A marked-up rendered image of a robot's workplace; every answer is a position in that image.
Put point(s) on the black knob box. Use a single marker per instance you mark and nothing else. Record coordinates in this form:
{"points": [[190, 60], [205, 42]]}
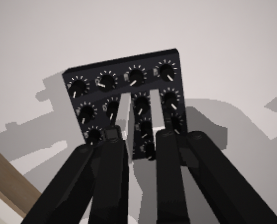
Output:
{"points": [[95, 110]]}

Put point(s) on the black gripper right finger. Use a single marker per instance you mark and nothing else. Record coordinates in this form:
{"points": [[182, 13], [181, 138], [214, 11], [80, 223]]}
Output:
{"points": [[232, 199]]}

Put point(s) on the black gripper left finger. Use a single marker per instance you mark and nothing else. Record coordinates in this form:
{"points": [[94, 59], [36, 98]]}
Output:
{"points": [[66, 198]]}

